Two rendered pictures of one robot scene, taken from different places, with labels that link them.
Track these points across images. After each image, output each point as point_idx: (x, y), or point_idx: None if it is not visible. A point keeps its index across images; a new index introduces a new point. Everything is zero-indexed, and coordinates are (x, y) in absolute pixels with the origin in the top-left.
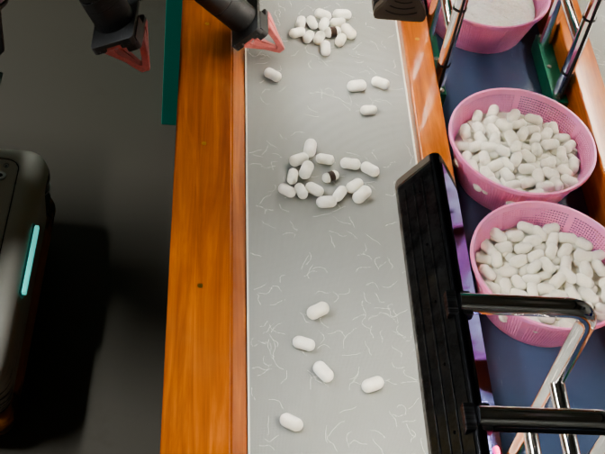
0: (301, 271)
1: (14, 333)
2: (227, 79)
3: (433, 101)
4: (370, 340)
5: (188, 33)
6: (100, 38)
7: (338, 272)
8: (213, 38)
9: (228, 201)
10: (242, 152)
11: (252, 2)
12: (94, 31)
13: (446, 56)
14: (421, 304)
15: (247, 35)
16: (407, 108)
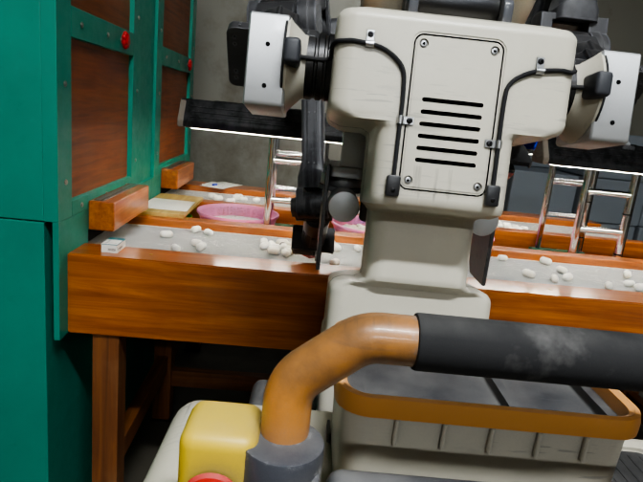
0: (500, 276)
1: None
2: (353, 267)
3: (348, 232)
4: (531, 270)
5: (303, 272)
6: (521, 158)
7: (492, 270)
8: (307, 266)
9: (473, 277)
10: None
11: (300, 229)
12: (512, 160)
13: None
14: (620, 160)
15: (333, 237)
16: (347, 244)
